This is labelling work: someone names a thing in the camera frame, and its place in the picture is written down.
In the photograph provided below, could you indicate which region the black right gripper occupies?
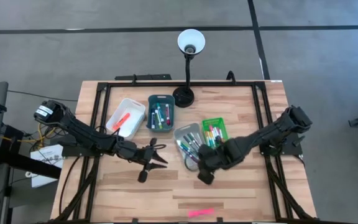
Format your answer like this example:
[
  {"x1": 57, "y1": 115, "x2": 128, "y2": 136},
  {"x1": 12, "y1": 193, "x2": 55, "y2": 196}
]
[{"x1": 197, "y1": 139, "x2": 235, "y2": 171}]

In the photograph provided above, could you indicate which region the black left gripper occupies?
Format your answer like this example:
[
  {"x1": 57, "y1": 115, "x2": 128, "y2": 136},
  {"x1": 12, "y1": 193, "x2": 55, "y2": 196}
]
[{"x1": 115, "y1": 141, "x2": 169, "y2": 171}]

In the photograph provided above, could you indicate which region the magenta thin Expo marker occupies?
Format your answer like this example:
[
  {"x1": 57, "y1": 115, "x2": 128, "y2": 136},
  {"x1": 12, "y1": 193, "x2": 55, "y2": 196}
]
[{"x1": 181, "y1": 146, "x2": 200, "y2": 164}]

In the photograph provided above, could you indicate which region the dark green thin Expo marker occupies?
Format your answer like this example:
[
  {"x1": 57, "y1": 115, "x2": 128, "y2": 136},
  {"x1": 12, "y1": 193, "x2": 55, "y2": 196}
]
[{"x1": 187, "y1": 133, "x2": 200, "y2": 149}]

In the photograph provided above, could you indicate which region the navy thin Expo marker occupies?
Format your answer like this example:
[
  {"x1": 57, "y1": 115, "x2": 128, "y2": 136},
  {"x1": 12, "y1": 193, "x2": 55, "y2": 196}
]
[{"x1": 183, "y1": 134, "x2": 195, "y2": 150}]

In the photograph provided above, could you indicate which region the light blue thin Expo marker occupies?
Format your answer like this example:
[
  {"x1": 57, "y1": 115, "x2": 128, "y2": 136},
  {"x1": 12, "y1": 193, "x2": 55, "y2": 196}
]
[{"x1": 176, "y1": 139, "x2": 195, "y2": 156}]

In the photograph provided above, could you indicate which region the green thick Expo marker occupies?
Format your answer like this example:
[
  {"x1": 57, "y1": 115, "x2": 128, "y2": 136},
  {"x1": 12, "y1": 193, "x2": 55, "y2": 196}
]
[{"x1": 154, "y1": 109, "x2": 163, "y2": 130}]

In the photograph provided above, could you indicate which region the pink highlighter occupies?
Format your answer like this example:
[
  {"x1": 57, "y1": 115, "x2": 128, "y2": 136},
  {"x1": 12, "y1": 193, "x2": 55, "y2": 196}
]
[{"x1": 187, "y1": 207, "x2": 215, "y2": 218}]

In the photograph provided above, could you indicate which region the teal Sharpie marker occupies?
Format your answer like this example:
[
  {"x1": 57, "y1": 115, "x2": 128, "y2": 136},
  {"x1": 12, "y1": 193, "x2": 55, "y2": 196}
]
[{"x1": 156, "y1": 102, "x2": 165, "y2": 124}]

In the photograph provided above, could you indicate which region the orange highlighter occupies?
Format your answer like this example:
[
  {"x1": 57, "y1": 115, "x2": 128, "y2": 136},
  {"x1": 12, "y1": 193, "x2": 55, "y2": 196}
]
[{"x1": 112, "y1": 111, "x2": 132, "y2": 132}]

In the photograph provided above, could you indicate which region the dark teal plastic bin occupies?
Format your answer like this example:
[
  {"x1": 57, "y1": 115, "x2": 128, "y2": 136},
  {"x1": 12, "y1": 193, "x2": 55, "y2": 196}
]
[{"x1": 147, "y1": 94, "x2": 176, "y2": 133}]

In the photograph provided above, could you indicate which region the grey plastic bin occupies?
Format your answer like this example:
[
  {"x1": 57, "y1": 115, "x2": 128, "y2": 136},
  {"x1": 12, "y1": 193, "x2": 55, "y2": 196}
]
[{"x1": 173, "y1": 122, "x2": 205, "y2": 172}]

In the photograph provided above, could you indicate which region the green mesh plastic basket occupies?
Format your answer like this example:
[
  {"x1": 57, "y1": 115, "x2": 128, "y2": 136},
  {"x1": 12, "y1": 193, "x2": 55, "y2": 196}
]
[{"x1": 201, "y1": 116, "x2": 229, "y2": 149}]

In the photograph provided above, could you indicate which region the white plastic bin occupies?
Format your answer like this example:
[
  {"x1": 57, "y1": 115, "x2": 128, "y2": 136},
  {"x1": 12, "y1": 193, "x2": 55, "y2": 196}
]
[{"x1": 106, "y1": 98, "x2": 147, "y2": 141}]

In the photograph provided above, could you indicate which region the black desk lamp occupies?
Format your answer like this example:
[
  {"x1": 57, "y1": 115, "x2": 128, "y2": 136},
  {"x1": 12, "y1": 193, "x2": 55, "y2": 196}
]
[{"x1": 172, "y1": 28, "x2": 206, "y2": 108}]

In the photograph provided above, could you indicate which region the black power strip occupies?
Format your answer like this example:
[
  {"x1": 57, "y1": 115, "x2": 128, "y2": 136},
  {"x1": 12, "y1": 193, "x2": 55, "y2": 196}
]
[{"x1": 114, "y1": 73, "x2": 172, "y2": 82}]

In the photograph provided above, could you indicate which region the black stand beam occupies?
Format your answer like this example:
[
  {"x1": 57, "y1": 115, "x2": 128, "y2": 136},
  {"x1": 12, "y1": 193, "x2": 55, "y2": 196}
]
[{"x1": 0, "y1": 124, "x2": 62, "y2": 180}]

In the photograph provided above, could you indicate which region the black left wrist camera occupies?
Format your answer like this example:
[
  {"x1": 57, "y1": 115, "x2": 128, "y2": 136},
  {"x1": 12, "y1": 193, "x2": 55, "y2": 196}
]
[{"x1": 137, "y1": 163, "x2": 151, "y2": 184}]

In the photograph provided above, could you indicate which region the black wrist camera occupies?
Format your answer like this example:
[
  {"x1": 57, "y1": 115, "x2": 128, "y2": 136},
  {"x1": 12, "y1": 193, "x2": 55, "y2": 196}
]
[
  {"x1": 196, "y1": 169, "x2": 216, "y2": 185},
  {"x1": 137, "y1": 163, "x2": 151, "y2": 184}
]

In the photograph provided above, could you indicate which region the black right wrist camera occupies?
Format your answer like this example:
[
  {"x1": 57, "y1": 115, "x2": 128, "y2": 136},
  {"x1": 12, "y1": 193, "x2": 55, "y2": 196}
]
[{"x1": 196, "y1": 169, "x2": 216, "y2": 185}]

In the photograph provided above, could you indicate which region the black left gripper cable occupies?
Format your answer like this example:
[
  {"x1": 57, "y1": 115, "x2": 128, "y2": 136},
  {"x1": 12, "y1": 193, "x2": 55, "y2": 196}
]
[{"x1": 147, "y1": 138, "x2": 167, "y2": 152}]

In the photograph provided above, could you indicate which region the black table frame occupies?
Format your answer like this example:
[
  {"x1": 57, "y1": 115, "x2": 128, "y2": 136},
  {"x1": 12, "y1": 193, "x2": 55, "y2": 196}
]
[{"x1": 50, "y1": 79, "x2": 321, "y2": 224}]

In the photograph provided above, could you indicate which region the black cable hook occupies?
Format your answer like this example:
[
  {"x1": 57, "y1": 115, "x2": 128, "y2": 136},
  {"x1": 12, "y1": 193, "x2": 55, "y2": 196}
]
[{"x1": 226, "y1": 70, "x2": 237, "y2": 85}]

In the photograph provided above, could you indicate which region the yellow cable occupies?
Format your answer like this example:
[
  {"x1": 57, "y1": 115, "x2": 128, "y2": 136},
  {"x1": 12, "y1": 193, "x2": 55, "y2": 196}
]
[{"x1": 1, "y1": 123, "x2": 57, "y2": 144}]

